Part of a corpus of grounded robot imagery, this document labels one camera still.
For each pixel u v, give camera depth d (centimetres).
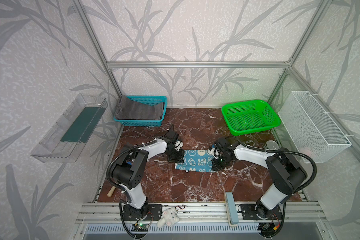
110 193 79
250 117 115
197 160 91
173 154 80
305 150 73
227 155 68
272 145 93
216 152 83
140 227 71
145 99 116
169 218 69
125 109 111
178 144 83
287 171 46
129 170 48
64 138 64
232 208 73
